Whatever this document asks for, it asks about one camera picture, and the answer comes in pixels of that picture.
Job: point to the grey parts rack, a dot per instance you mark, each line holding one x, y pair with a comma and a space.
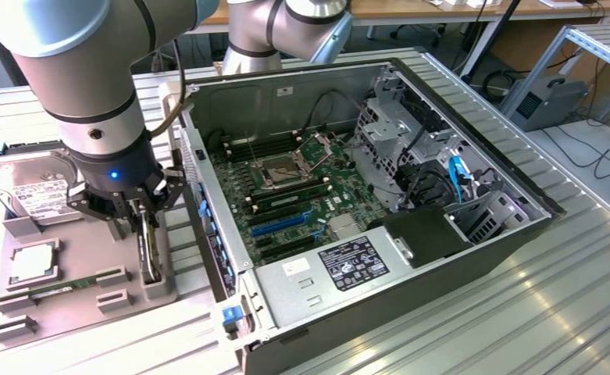
86, 273

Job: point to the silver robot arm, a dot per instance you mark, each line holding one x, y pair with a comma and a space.
75, 78

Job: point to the grey computer tower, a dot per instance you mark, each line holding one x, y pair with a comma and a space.
549, 101

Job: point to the small white box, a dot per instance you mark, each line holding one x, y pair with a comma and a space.
485, 3

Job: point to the silver chipset heatsink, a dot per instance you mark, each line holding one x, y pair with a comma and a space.
343, 227

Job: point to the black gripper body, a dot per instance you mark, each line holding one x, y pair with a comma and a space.
116, 164

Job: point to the black plastic shroud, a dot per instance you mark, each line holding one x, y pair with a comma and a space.
424, 234

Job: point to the silver power supply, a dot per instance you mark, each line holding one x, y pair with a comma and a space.
304, 289

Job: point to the thin locking lever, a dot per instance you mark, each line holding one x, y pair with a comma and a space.
252, 152

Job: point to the open black PC case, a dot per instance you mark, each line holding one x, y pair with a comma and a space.
466, 281

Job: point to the silver hard disk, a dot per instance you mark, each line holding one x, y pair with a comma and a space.
23, 176

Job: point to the silver metal drive cage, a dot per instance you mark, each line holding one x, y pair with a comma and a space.
387, 129

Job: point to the blue expansion slot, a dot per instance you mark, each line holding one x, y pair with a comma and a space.
278, 227

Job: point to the RAM slot black clips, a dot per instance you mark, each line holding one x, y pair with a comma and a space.
307, 181
263, 143
291, 194
244, 156

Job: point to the square CPU chip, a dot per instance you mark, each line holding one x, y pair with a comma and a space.
34, 263

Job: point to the blue case latch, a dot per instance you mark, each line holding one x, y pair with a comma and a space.
230, 316

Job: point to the RAM slot white clips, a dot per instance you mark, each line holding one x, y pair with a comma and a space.
263, 148
288, 190
260, 138

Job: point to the perforated metal disk bay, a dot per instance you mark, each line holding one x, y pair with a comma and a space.
487, 222

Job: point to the black office chair base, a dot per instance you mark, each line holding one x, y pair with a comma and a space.
430, 29

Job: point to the short black expansion slot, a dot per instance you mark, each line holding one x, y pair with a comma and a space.
264, 241

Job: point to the black pole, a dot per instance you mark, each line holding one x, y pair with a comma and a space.
509, 11

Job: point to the graphics card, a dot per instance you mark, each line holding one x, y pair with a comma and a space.
151, 250

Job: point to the green motherboard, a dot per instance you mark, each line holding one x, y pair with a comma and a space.
354, 191

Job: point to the aluminium frame table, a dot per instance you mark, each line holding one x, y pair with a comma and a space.
603, 37

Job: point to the CPU socket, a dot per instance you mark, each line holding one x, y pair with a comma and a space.
278, 170

